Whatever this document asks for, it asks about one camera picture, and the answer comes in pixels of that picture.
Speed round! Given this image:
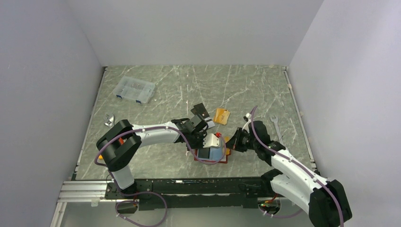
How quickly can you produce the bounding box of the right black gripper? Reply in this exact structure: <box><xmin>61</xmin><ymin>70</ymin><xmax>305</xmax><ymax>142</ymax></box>
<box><xmin>224</xmin><ymin>127</ymin><xmax>259</xmax><ymax>152</ymax></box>

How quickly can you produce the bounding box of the single orange card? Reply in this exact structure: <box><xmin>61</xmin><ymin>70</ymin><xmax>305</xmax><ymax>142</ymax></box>
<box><xmin>224</xmin><ymin>136</ymin><xmax>231</xmax><ymax>156</ymax></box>

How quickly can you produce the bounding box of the red leather wallet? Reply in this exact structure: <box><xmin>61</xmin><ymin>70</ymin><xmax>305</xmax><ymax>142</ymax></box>
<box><xmin>193</xmin><ymin>147</ymin><xmax>228</xmax><ymax>166</ymax></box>

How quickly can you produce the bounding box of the black card holder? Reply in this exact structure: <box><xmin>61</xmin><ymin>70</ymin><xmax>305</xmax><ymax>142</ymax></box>
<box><xmin>191</xmin><ymin>103</ymin><xmax>210</xmax><ymax>119</ymax></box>

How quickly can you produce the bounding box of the single black card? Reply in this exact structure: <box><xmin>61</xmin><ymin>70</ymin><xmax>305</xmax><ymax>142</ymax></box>
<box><xmin>197</xmin><ymin>148</ymin><xmax>210</xmax><ymax>159</ymax></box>

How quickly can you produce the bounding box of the orange card stack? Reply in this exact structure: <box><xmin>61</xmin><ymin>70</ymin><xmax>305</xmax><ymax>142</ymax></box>
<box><xmin>213</xmin><ymin>108</ymin><xmax>230</xmax><ymax>125</ymax></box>

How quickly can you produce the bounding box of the white magnetic stripe card stack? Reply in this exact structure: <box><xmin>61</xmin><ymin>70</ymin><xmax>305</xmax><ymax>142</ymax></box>
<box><xmin>205</xmin><ymin>118</ymin><xmax>215</xmax><ymax>128</ymax></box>

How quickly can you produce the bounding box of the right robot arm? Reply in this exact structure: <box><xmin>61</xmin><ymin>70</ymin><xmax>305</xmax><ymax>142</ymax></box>
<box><xmin>226</xmin><ymin>121</ymin><xmax>353</xmax><ymax>227</ymax></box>

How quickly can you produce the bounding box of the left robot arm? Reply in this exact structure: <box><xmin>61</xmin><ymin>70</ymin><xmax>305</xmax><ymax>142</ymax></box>
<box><xmin>96</xmin><ymin>114</ymin><xmax>208</xmax><ymax>199</ymax></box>

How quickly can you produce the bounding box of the clear plastic organizer box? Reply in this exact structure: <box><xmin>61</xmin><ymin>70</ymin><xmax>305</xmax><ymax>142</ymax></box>
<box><xmin>113</xmin><ymin>76</ymin><xmax>156</xmax><ymax>104</ymax></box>

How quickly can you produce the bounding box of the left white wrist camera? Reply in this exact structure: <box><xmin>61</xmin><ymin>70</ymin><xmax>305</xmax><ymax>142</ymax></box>
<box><xmin>203</xmin><ymin>133</ymin><xmax>222</xmax><ymax>148</ymax></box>

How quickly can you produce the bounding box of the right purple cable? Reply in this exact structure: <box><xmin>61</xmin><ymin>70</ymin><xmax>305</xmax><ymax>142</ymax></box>
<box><xmin>250</xmin><ymin>105</ymin><xmax>345</xmax><ymax>227</ymax></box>

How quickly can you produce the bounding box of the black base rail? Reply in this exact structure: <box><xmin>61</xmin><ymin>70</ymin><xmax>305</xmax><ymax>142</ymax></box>
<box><xmin>105</xmin><ymin>177</ymin><xmax>281</xmax><ymax>211</ymax></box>

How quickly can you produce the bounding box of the aluminium frame rail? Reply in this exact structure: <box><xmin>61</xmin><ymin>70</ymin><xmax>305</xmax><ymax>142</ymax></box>
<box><xmin>50</xmin><ymin>178</ymin><xmax>344</xmax><ymax>227</ymax></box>

